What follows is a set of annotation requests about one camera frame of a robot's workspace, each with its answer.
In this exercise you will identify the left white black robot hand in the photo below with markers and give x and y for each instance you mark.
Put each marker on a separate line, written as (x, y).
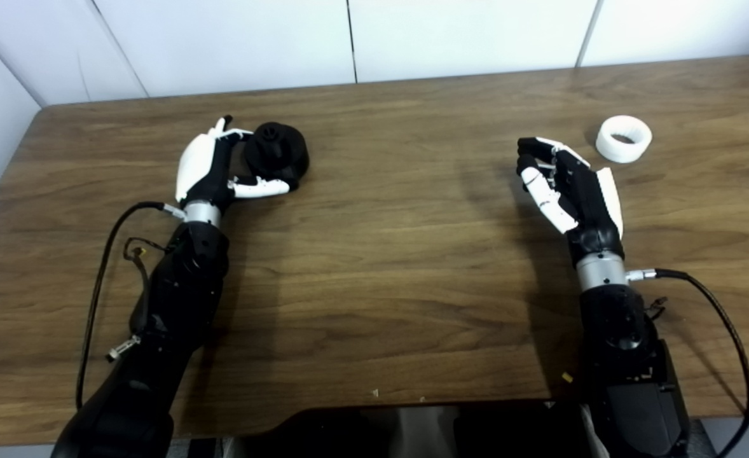
(196, 162)

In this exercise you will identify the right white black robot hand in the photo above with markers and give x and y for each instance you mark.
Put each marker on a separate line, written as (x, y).
(587, 197)

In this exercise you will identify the round black plastic part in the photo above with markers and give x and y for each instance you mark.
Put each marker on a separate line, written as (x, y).
(279, 152)

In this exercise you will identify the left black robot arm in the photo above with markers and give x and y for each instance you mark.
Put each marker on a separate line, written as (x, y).
(177, 299)

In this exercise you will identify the silver plug connector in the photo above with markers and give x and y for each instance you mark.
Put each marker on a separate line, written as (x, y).
(123, 348)

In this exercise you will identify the glossy black robot torso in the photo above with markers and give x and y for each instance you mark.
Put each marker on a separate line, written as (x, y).
(323, 432)

